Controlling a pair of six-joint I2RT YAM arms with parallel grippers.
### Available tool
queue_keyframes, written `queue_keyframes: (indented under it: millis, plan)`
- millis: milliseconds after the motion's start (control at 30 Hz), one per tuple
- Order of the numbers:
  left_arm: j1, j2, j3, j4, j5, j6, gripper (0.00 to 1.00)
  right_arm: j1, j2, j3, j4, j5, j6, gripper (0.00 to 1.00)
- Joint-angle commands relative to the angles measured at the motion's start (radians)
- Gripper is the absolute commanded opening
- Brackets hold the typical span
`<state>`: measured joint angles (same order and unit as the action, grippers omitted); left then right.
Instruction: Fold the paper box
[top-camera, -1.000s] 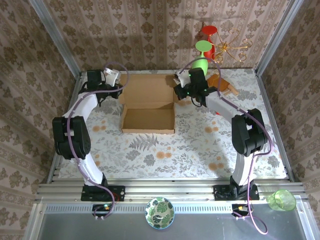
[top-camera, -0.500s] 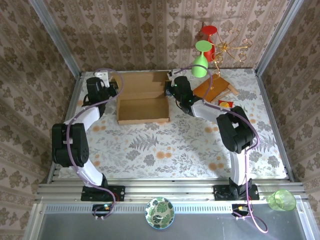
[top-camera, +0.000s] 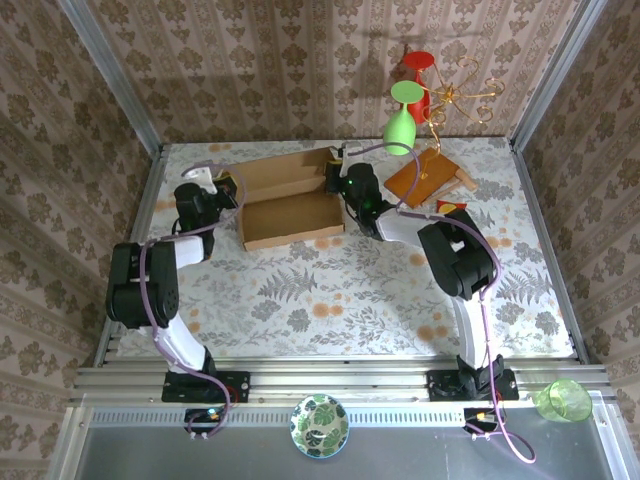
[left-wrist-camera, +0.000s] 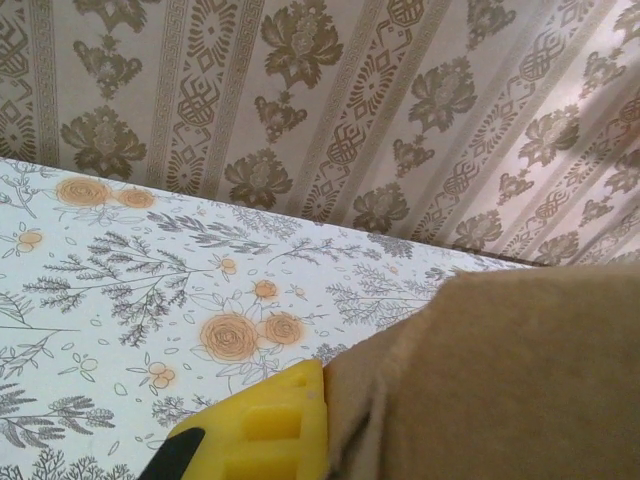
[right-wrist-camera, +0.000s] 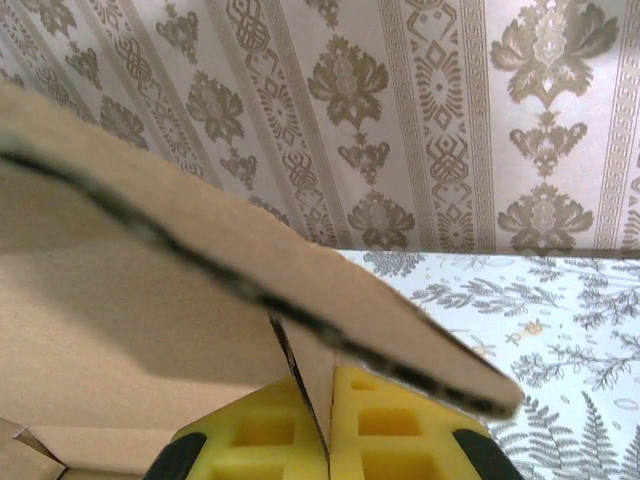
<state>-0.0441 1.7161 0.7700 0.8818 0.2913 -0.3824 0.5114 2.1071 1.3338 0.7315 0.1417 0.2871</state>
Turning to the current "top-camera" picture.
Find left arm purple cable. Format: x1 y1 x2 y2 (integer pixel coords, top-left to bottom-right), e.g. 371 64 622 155
139 162 247 441

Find red wine glass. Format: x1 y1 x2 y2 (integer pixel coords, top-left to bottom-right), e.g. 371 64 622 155
402 49 437 124

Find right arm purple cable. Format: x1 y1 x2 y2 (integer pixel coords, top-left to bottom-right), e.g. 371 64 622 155
357 141 537 464

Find brown cardboard paper box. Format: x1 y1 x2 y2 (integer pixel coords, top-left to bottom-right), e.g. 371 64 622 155
227 146 348 252

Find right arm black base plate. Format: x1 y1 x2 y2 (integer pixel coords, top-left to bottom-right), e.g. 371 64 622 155
427 368 519 401

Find green transparent plastic cup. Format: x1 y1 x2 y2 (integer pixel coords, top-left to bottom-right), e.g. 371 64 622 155
535 378 594 425

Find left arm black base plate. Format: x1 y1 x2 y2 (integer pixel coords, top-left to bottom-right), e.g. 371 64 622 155
161 370 251 404

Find small black connector board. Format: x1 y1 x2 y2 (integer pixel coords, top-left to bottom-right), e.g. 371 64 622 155
463 407 506 434
184 407 226 434

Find long aluminium frame rail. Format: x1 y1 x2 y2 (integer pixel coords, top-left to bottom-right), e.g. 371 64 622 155
73 355 614 404

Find right small black connector board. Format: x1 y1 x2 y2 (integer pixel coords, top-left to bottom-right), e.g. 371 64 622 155
463 407 506 434

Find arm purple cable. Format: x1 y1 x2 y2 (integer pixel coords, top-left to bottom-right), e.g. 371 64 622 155
357 141 537 464
139 162 247 441

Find green wine glass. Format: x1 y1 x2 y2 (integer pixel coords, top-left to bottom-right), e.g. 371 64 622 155
382 80 427 157

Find aluminium table side rail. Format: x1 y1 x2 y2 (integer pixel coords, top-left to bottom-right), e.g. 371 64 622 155
508 139 590 364
94 144 167 374

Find light wooden dowel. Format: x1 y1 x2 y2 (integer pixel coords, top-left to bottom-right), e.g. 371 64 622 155
424 168 479 206

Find left small black connector board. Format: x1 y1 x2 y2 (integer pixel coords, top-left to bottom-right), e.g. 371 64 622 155
184 407 226 434

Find aluminium corner post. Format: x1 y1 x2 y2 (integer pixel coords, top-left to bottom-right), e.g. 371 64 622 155
57 0 165 159
508 0 610 149

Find brown wooden board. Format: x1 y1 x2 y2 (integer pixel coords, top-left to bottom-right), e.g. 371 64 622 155
383 148 460 210

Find gold wire glass rack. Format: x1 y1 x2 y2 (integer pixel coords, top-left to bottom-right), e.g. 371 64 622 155
418 55 503 181

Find leaf pattern bowl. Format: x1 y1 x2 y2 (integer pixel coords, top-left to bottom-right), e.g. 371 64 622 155
289 393 350 459

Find slotted metal cable duct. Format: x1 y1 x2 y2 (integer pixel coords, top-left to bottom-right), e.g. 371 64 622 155
82 407 609 427

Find floral tablecloth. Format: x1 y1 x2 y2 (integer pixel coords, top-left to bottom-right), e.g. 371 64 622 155
122 137 576 359

